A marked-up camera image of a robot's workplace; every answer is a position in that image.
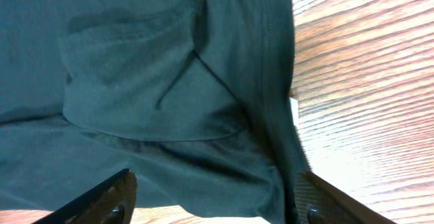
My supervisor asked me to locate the black t-shirt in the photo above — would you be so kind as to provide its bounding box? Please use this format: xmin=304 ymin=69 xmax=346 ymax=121
xmin=1 ymin=0 xmax=309 ymax=223

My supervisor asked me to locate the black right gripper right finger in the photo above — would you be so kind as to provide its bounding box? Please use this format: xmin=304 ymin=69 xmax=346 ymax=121
xmin=294 ymin=171 xmax=395 ymax=224

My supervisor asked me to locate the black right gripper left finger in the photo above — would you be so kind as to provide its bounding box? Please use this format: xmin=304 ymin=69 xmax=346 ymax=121
xmin=35 ymin=168 xmax=138 ymax=224

